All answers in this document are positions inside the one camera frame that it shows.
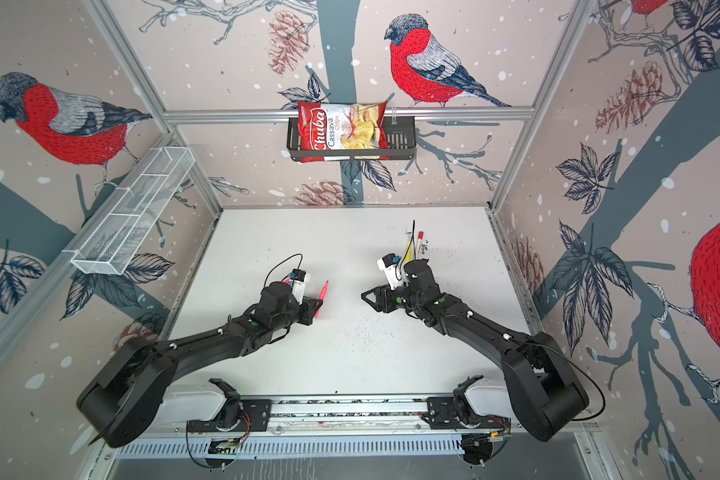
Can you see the white perforated cable duct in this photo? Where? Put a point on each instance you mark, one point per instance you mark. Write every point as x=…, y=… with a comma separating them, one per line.
x=295, y=447

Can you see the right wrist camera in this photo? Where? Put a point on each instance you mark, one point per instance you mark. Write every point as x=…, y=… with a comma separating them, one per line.
x=389, y=264

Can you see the red cassava chips bag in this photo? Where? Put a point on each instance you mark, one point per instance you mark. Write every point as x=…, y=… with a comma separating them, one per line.
x=324, y=128

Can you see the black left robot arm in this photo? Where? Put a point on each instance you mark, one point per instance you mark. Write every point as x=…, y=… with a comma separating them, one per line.
x=124, y=398

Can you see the pink highlighter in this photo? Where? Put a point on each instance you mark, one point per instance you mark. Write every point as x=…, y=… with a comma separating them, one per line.
x=321, y=297

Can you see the yellow highlighter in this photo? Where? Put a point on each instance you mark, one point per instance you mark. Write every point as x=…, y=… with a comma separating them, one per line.
x=409, y=247

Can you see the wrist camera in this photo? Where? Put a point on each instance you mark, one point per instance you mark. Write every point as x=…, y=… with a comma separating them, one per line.
x=389, y=264
x=298, y=281

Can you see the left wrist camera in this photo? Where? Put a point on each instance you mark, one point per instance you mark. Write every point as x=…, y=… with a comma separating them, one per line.
x=298, y=281

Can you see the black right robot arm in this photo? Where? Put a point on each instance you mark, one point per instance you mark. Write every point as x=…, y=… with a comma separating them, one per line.
x=543, y=392

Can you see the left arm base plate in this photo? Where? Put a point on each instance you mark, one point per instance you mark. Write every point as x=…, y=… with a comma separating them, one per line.
x=245, y=415

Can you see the white red whiteboard marker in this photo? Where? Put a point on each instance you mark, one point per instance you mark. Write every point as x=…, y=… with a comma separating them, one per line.
x=420, y=243

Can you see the black wall basket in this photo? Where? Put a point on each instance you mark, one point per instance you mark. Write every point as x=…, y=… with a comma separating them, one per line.
x=399, y=133

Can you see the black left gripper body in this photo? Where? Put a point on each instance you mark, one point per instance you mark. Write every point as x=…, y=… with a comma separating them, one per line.
x=306, y=311

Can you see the white wire mesh shelf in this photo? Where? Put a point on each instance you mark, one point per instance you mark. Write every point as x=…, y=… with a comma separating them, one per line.
x=115, y=240

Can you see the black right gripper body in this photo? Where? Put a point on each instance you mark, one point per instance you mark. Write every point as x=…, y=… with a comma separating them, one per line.
x=399, y=299

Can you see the aluminium mounting rail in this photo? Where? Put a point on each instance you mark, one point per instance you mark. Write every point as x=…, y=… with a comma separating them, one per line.
x=180, y=406

